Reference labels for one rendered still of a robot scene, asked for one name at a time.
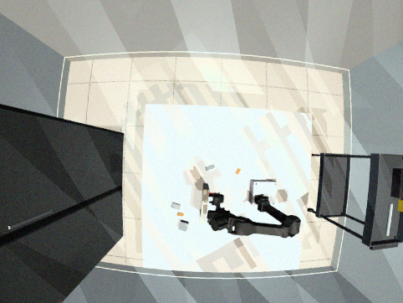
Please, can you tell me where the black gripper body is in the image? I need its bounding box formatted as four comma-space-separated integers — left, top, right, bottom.
213, 194, 230, 216

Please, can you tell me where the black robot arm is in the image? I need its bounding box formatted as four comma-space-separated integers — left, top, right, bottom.
207, 194, 301, 239

